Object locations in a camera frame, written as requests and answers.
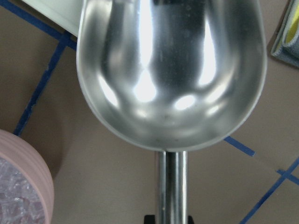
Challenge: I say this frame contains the pink bowl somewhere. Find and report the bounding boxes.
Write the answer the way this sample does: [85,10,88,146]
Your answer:
[0,130,54,224]

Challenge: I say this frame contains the steel ice scoop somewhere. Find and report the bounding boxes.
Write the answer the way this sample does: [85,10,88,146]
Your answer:
[76,0,267,224]

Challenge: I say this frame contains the clear ice cubes pile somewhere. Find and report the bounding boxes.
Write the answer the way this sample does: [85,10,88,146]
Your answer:
[0,158,45,224]

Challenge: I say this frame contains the cream bear tray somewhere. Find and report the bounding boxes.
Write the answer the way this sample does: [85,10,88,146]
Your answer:
[23,0,84,37]

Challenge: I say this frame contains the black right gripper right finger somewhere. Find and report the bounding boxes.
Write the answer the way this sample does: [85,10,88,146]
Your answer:
[188,216,194,224]

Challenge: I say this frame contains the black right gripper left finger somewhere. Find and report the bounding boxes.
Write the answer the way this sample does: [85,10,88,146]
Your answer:
[143,215,160,224]

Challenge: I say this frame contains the grey yellow folded cloth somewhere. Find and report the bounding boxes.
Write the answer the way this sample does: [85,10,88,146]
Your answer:
[271,0,299,68]

